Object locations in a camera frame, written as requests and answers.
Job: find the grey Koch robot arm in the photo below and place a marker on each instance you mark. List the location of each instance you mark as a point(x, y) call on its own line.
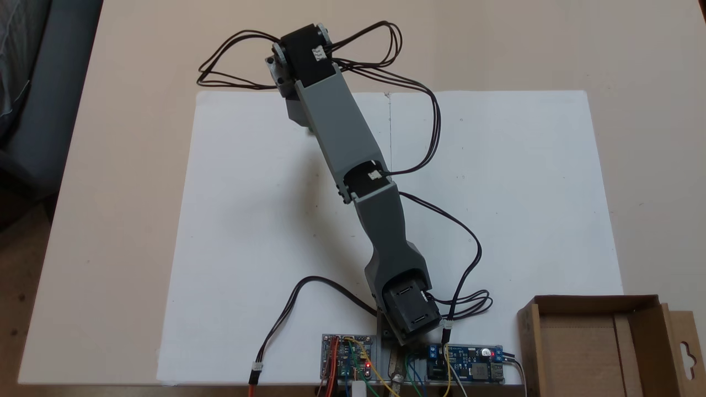
point(336, 127)

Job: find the white paper sheet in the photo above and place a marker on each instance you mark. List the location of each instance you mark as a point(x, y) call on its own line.
point(524, 193)
point(248, 220)

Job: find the blue motor controller board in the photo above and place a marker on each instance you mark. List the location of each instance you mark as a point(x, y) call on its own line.
point(345, 358)

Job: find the dark grey upholstered seat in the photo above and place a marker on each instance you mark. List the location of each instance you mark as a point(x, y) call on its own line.
point(33, 110)

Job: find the metal table clamp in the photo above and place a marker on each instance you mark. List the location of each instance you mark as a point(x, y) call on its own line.
point(395, 369)

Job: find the white plug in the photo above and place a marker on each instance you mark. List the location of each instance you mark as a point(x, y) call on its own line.
point(359, 389)

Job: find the blue power converter board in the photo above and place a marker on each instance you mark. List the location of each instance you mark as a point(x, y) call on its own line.
point(474, 364)

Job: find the brown cardboard box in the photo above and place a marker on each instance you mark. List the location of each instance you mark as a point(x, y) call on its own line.
point(579, 353)

